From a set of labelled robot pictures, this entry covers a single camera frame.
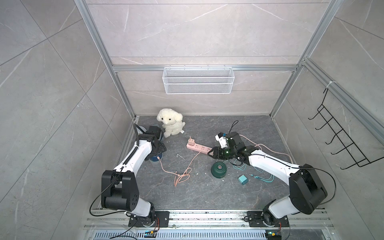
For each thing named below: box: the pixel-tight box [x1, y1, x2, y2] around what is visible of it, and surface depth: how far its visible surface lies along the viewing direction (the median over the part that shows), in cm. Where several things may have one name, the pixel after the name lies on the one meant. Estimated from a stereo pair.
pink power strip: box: [186, 136, 213, 155], surface depth 100 cm
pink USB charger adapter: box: [188, 138, 195, 146], surface depth 99 cm
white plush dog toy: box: [156, 108, 186, 138], surface depth 97 cm
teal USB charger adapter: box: [238, 174, 249, 186], surface depth 87 cm
